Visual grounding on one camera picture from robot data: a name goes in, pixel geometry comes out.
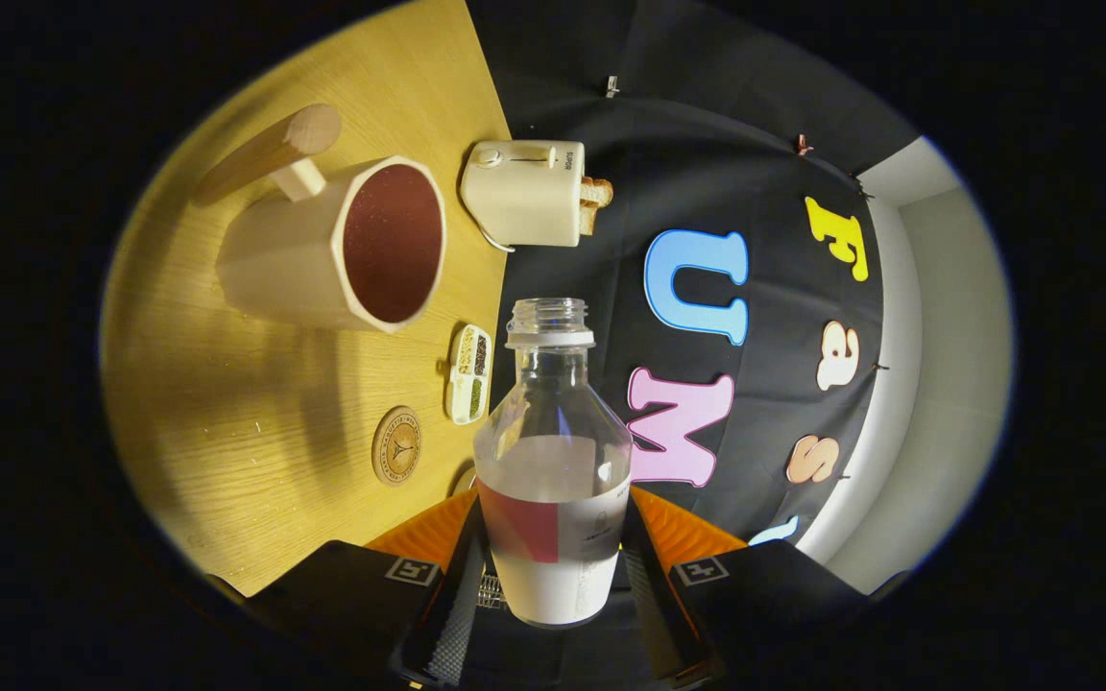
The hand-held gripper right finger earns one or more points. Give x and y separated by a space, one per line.
654 614

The toasted bread slice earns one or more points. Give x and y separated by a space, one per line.
588 219
597 191

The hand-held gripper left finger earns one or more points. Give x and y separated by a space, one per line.
452 624

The copper cloth clip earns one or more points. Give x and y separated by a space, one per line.
804 145

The cream toaster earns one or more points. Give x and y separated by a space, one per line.
524 197

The white divided seasoning tray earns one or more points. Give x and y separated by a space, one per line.
468 374

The round wooden coaster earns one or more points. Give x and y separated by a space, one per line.
396 445

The wooden table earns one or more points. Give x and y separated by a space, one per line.
255 422

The black backdrop cloth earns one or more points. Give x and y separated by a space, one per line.
707 125

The clear plastic juice bottle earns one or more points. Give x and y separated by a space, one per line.
553 537

